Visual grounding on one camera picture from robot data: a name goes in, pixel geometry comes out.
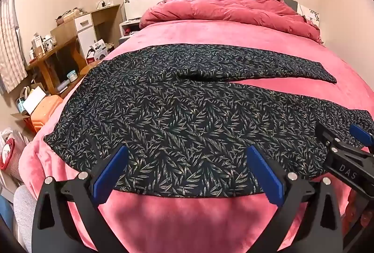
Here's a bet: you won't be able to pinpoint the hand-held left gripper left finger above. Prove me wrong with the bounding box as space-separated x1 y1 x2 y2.
33 145 129 253

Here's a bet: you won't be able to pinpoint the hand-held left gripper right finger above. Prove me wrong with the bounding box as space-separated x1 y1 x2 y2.
247 146 344 253

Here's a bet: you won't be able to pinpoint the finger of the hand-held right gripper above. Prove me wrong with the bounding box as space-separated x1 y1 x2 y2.
350 124 374 152
316 123 340 152

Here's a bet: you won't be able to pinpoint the dark leaf-print pants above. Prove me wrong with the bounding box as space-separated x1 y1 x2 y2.
44 43 374 199

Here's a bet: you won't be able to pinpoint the orange plastic crate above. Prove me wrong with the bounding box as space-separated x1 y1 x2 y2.
30 95 64 133

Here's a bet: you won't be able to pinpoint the white knitted cloth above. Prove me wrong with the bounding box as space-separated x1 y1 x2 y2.
13 185 39 246

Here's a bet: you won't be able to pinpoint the red-rimmed white basket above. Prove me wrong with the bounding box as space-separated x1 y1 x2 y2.
0 128 30 182

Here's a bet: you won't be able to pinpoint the cardboard box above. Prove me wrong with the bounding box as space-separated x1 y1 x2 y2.
11 82 48 125

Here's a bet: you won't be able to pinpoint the white printed box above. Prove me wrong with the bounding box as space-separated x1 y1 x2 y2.
86 39 107 64

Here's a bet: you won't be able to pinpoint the white leaf-print panel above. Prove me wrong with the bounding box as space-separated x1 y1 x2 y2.
124 0 163 21
297 3 321 29

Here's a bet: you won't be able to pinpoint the wooden desk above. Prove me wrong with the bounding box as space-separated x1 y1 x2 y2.
26 4 122 96

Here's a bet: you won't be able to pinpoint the white drawer cabinet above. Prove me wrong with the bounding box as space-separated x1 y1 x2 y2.
73 13 97 58

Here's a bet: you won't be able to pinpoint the white nightstand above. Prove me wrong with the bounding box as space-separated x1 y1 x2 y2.
119 20 144 46

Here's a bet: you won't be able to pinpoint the pink fleece blanket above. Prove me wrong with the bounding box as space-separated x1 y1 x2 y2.
19 19 374 253

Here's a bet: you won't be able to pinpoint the striped pink curtain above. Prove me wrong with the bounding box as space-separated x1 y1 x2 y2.
0 0 28 93

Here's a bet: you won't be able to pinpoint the red duvet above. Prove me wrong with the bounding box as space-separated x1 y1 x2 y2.
139 0 323 45

